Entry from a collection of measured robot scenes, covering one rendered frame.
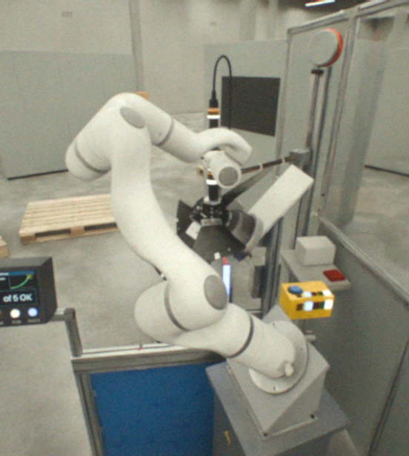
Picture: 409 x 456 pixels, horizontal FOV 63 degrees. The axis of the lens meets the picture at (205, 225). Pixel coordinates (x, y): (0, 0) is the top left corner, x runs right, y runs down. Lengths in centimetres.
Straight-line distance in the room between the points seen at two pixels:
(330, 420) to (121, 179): 83
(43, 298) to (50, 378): 143
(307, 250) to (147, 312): 118
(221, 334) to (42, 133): 618
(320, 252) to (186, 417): 99
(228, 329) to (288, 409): 28
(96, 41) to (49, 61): 746
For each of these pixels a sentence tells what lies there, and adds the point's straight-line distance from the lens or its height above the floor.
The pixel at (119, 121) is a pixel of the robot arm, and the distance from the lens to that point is 70.
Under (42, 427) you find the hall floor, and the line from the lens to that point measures 231.
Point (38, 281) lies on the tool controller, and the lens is 112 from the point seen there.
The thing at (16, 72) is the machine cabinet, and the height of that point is 173.
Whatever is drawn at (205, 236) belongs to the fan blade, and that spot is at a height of 118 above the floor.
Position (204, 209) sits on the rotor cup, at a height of 123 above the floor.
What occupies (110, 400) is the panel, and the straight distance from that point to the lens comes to 152.
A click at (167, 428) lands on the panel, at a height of 40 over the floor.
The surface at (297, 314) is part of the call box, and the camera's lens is 125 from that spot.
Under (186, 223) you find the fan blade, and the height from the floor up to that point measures 106.
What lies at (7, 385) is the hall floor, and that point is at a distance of 260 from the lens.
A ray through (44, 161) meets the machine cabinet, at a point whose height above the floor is 27.
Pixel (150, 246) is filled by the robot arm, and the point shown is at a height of 146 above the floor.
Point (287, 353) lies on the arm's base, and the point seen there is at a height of 113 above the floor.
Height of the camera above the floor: 178
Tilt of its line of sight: 25 degrees down
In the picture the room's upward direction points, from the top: straight up
